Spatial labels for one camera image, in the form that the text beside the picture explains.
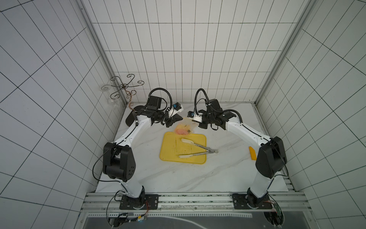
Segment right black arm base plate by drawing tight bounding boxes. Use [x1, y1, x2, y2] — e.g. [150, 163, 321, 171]
[232, 193, 273, 210]

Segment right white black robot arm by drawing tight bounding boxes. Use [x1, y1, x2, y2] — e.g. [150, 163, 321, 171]
[195, 110, 287, 209]

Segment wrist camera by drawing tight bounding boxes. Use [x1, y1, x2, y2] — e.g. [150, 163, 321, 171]
[146, 95, 162, 110]
[206, 99, 223, 112]

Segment metal cup hanger stand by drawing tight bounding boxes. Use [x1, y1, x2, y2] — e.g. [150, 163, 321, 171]
[110, 73, 144, 127]

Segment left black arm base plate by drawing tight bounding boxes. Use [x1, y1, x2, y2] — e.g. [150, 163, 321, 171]
[119, 194, 160, 210]

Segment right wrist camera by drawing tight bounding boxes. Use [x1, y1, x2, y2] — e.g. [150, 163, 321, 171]
[206, 99, 223, 112]

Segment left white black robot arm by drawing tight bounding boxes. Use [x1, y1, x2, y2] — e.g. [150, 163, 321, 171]
[103, 103, 183, 209]

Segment small yellow block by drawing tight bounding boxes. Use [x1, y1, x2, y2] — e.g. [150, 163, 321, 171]
[249, 147, 257, 161]

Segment yellow plastic tray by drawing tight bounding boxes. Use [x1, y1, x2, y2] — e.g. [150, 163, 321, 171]
[159, 132, 207, 165]

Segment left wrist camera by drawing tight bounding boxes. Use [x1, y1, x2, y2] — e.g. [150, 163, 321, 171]
[146, 95, 162, 110]

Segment pink round cookie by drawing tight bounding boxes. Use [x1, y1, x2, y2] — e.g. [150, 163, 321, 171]
[175, 128, 191, 135]

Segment clear glass cup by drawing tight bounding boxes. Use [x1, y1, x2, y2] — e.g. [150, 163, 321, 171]
[100, 84, 120, 108]

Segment aluminium mounting rail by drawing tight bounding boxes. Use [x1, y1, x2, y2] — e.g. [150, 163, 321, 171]
[81, 192, 311, 215]

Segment clear yellow resealable bag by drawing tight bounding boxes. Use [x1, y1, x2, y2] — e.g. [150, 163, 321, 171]
[174, 122, 198, 135]

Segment white metal tongs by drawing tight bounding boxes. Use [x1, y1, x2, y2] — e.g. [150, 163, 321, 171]
[179, 138, 219, 158]

